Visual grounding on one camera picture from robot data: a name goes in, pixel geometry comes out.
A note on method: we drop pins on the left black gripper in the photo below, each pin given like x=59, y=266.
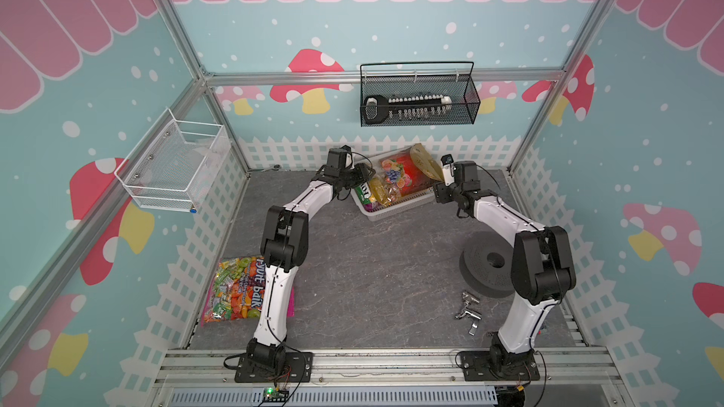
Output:
x=361, y=173

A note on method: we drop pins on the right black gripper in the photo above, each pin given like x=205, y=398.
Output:
x=440, y=192

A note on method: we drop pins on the large gold red candy bag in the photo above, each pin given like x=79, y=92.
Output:
x=402, y=174

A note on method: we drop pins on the white plastic basket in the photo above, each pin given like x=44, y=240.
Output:
x=380, y=213

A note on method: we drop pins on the pink fruit chewy candy bag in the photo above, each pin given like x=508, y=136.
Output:
x=236, y=290

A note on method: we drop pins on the green candy bag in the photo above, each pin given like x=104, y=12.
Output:
x=366, y=197

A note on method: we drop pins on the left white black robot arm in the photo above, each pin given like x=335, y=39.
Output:
x=284, y=247

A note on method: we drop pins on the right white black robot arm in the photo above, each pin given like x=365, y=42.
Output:
x=542, y=271

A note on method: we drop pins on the dark round disc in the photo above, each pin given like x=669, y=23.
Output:
x=485, y=264

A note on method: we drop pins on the black socket tool set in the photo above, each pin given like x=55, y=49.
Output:
x=378, y=109

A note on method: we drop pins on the silver metal clamp parts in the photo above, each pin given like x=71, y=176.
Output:
x=467, y=311

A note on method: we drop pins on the small circuit board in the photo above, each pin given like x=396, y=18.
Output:
x=275, y=395

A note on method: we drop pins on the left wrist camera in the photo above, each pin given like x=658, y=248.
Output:
x=349, y=160

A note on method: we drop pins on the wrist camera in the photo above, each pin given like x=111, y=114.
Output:
x=447, y=166
x=349, y=160

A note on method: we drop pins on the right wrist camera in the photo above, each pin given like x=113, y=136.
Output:
x=447, y=166

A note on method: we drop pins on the black wire wall basket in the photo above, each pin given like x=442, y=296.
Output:
x=418, y=93

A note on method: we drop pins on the white wire wall basket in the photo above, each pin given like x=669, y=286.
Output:
x=176, y=164

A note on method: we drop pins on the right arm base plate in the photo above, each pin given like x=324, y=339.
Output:
x=497, y=365

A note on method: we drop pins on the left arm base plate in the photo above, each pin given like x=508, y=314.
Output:
x=296, y=369

